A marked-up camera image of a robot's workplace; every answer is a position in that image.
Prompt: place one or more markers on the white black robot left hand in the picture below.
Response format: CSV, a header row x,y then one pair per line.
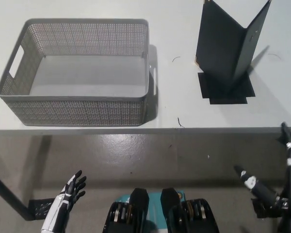
x,y
60,201

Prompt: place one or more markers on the black hardcover notebook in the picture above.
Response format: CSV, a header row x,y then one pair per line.
x,y
215,36

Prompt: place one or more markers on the black perforated floor pad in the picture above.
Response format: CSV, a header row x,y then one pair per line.
x,y
41,208

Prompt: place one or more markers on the black table leg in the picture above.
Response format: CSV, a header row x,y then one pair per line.
x,y
9,194

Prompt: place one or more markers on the grey perforated plastic basket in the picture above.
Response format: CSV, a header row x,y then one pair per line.
x,y
63,114

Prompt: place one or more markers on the black tape patch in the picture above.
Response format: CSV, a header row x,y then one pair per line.
x,y
223,97

